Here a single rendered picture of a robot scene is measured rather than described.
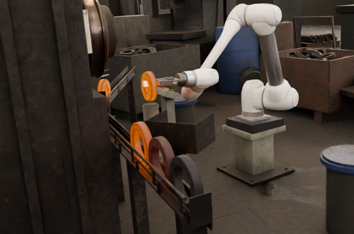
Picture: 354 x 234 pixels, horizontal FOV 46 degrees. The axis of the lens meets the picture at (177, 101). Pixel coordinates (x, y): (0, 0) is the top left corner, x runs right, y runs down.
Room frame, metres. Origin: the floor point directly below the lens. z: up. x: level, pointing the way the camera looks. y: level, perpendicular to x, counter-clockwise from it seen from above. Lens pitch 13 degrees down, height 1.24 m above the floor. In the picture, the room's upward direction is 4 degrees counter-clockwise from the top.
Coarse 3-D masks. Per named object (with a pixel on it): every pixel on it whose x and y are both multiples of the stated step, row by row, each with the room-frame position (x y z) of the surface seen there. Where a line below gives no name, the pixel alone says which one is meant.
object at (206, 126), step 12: (156, 120) 1.97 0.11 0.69; (204, 120) 1.84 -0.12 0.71; (156, 132) 1.85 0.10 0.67; (168, 132) 1.82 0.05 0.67; (180, 132) 1.79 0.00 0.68; (192, 132) 1.76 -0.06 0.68; (204, 132) 1.83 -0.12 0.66; (180, 144) 1.79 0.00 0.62; (192, 144) 1.76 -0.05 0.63; (204, 144) 1.83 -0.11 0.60; (180, 228) 1.90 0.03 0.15
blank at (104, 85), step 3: (99, 81) 2.73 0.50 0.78; (102, 81) 2.73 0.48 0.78; (105, 81) 2.76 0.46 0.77; (108, 81) 2.80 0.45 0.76; (99, 84) 2.71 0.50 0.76; (102, 84) 2.70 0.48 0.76; (105, 84) 2.75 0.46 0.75; (108, 84) 2.79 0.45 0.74; (99, 87) 2.69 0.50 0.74; (102, 87) 2.69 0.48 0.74; (105, 87) 2.79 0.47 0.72; (108, 87) 2.79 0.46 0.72; (99, 90) 2.69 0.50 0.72; (102, 90) 2.69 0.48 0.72; (105, 90) 2.79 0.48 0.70; (108, 90) 2.79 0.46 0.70; (108, 93) 2.78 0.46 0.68
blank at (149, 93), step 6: (144, 72) 2.17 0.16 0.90; (150, 72) 2.15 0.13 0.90; (144, 78) 2.17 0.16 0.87; (150, 78) 2.11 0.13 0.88; (150, 84) 2.10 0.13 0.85; (156, 84) 2.10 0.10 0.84; (144, 90) 2.18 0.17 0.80; (150, 90) 2.10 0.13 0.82; (156, 90) 2.10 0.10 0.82; (144, 96) 2.18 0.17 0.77; (150, 96) 2.10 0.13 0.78
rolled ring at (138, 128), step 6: (132, 126) 1.62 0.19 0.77; (138, 126) 1.56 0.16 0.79; (144, 126) 1.55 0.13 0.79; (132, 132) 1.63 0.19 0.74; (138, 132) 1.63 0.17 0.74; (144, 132) 1.53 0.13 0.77; (150, 132) 1.53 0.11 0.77; (132, 138) 1.64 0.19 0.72; (138, 138) 1.64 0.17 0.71; (144, 138) 1.51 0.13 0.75; (150, 138) 1.52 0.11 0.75; (132, 144) 1.64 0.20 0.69; (138, 144) 1.64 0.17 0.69; (144, 144) 1.51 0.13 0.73; (138, 150) 1.63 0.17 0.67; (144, 150) 1.52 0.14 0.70; (138, 156) 1.61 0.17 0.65; (144, 156) 1.52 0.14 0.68; (144, 162) 1.53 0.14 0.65
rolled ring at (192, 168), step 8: (176, 160) 1.27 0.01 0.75; (184, 160) 1.23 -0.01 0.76; (192, 160) 1.23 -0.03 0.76; (176, 168) 1.29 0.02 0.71; (184, 168) 1.22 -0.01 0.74; (192, 168) 1.20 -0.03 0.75; (176, 176) 1.31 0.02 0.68; (192, 176) 1.18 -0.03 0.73; (200, 176) 1.19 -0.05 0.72; (176, 184) 1.30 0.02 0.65; (192, 184) 1.18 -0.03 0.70; (200, 184) 1.18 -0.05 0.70; (184, 192) 1.29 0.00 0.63; (192, 192) 1.18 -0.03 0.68; (200, 192) 1.17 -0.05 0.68
